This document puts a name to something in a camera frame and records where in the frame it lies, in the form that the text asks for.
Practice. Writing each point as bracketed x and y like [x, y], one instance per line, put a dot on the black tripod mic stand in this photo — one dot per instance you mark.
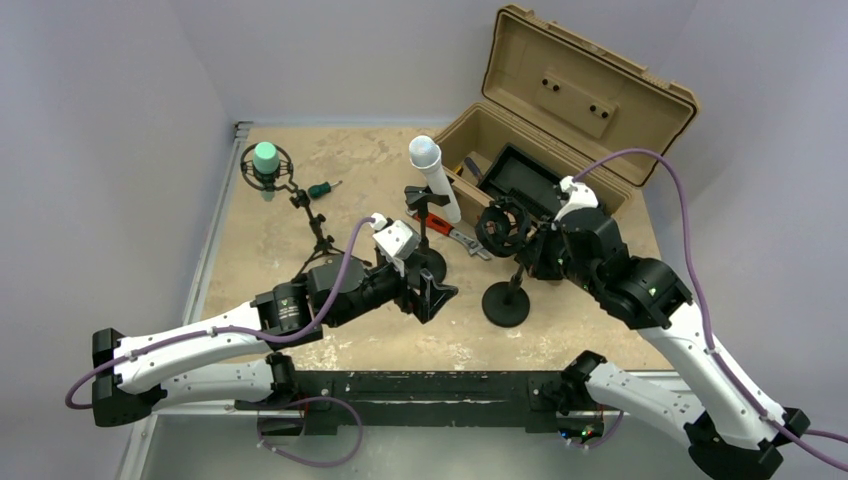
[324, 244]

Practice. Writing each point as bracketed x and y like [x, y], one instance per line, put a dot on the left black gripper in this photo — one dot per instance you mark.
[411, 302]

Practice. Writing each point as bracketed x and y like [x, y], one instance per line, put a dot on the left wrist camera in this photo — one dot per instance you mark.
[395, 241]

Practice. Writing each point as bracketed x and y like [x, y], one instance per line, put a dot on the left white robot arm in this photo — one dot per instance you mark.
[237, 354]

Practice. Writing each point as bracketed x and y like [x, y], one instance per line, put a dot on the red adjustable wrench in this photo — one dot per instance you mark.
[472, 246]

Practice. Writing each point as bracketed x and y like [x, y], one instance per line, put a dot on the white microphone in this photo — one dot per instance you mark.
[426, 156]

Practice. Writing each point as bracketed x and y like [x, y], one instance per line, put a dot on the tan plastic tool case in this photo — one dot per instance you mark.
[561, 99]

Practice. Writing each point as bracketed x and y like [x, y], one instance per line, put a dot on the green microphone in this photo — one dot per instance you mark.
[266, 166]

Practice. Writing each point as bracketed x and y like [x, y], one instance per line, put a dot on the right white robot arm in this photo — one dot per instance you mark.
[729, 427]

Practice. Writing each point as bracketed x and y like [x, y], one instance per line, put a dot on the green handle screwdriver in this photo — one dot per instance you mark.
[317, 191]

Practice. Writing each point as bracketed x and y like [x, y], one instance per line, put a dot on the round base clip stand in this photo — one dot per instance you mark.
[417, 200]

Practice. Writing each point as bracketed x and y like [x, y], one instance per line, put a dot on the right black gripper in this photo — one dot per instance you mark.
[536, 245]

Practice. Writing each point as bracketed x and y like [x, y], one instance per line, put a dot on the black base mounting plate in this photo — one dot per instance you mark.
[533, 401]

